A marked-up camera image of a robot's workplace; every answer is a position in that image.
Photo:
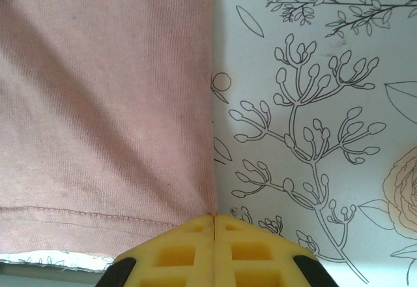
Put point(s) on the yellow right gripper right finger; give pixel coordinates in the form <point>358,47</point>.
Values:
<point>260,257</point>

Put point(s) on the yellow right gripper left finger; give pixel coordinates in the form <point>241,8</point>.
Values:
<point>169,257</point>

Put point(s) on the pink t-shirt with pixel print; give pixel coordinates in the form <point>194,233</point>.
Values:
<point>104,111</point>

